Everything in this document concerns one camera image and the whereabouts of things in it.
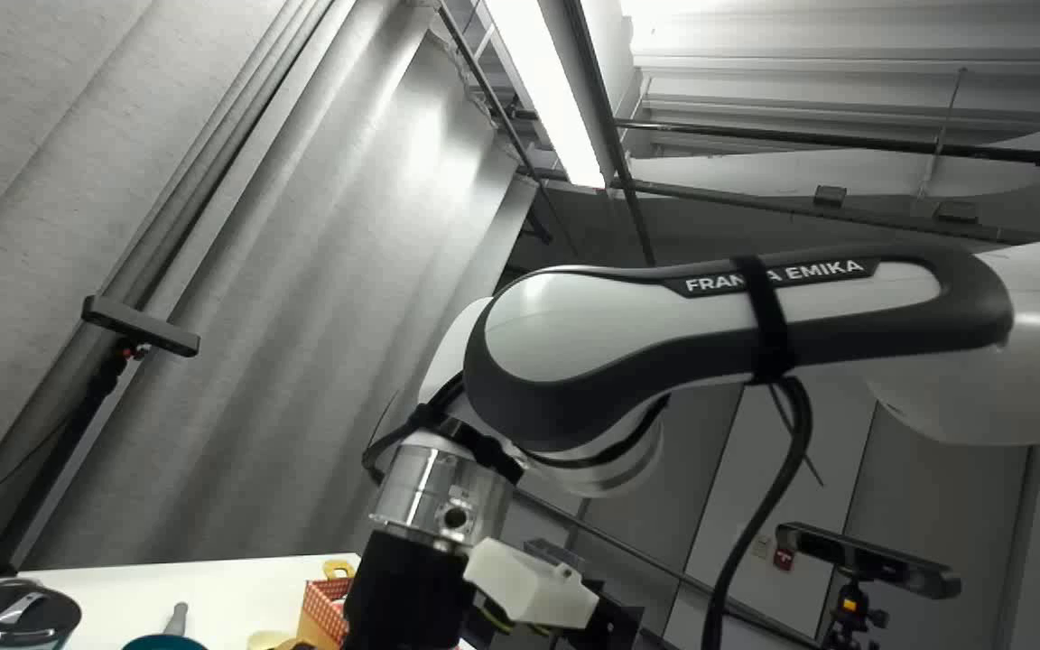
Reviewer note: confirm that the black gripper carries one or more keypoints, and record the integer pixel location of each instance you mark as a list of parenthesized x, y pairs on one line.
[(405, 598)]

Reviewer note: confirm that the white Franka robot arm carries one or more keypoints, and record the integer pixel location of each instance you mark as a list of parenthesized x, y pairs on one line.
[(616, 326)]

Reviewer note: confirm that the orange box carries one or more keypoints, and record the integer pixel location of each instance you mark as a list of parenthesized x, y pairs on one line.
[(327, 610)]

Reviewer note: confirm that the teal pot with clear lid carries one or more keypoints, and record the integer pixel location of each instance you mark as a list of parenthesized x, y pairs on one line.
[(168, 632)]

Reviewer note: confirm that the teal pot with dark lid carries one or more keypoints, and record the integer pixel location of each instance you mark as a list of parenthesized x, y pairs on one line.
[(8, 615)]

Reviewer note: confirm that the ceiling light strip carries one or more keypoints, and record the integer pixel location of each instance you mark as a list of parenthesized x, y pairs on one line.
[(552, 84)]

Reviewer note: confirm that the black ceiling pipe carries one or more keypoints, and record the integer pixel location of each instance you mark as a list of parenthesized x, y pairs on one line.
[(856, 137)]

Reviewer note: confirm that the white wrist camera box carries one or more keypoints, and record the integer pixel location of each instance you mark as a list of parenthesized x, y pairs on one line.
[(533, 583)]

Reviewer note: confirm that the black camera on stand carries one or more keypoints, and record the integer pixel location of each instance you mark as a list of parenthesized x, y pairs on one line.
[(141, 326)]

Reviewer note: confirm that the black camera on tripod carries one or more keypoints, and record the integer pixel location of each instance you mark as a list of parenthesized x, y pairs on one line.
[(866, 560)]

